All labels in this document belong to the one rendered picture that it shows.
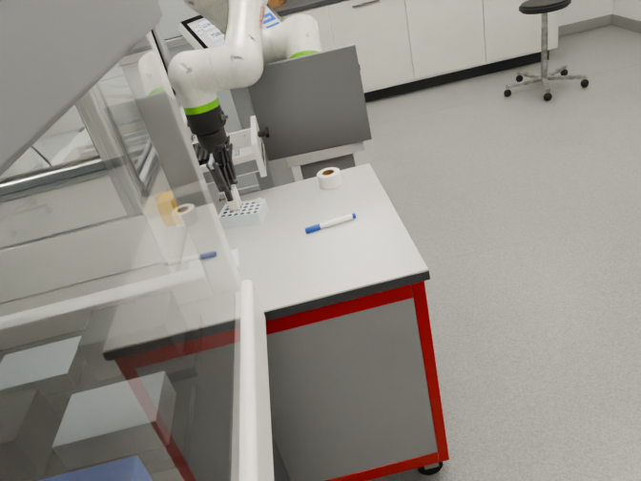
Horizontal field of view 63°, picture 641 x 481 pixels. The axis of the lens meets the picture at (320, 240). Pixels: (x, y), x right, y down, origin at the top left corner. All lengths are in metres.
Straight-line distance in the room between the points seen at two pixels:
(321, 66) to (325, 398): 1.03
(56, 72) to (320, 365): 1.00
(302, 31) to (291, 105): 0.29
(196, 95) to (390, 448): 1.05
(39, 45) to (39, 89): 0.04
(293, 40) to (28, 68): 1.64
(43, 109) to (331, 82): 1.49
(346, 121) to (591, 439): 1.24
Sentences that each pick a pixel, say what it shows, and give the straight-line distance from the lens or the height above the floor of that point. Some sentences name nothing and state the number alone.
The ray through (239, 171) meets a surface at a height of 0.85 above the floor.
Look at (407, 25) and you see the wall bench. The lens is 4.68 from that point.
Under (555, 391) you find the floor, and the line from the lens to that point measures 1.92.
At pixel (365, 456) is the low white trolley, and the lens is 1.54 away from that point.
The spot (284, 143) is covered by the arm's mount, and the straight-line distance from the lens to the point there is 1.85.
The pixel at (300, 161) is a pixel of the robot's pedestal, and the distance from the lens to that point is 1.88.
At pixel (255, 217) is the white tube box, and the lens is 1.46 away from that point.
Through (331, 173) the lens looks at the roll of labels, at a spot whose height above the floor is 0.79.
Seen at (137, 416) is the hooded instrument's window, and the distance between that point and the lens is 0.41.
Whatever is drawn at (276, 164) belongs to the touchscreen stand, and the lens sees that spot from 2.75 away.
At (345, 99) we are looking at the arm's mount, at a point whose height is 0.92.
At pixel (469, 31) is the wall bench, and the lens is 4.81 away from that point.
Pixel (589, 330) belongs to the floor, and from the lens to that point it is 2.14.
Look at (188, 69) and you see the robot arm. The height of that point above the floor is 1.21.
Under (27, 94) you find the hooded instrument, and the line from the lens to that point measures 0.35.
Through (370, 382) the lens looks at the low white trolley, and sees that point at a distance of 1.34.
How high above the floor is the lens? 1.43
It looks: 31 degrees down
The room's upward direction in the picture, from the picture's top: 14 degrees counter-clockwise
